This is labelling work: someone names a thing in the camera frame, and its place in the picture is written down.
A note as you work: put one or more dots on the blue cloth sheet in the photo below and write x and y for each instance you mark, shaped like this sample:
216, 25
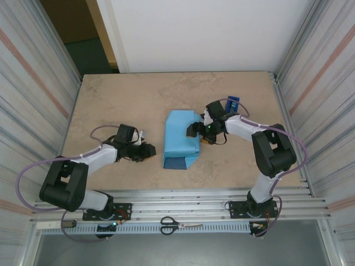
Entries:
177, 133

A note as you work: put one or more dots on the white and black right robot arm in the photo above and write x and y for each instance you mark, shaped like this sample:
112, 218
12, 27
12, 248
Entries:
274, 155

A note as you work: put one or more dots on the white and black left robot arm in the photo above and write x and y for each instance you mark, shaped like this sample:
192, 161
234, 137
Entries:
66, 183

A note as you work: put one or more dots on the blue tape dispenser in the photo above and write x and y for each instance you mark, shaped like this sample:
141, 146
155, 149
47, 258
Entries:
232, 104

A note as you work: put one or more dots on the black connector module with led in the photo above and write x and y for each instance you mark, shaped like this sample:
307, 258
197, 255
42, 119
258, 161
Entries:
105, 227

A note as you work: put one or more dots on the brown wooden door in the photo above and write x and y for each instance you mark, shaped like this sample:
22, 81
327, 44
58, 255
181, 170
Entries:
69, 19

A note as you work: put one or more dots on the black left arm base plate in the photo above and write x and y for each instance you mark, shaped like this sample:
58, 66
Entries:
126, 207

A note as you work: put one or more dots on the aluminium rail frame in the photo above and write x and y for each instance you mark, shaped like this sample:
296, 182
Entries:
180, 199

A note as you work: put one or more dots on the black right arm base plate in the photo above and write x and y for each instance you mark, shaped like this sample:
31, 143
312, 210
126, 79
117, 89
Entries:
235, 210

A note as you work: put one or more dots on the small label holder on rail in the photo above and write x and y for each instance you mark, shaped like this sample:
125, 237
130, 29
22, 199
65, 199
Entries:
69, 224

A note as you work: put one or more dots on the white door frame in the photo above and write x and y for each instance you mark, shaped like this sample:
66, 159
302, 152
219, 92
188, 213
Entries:
116, 41

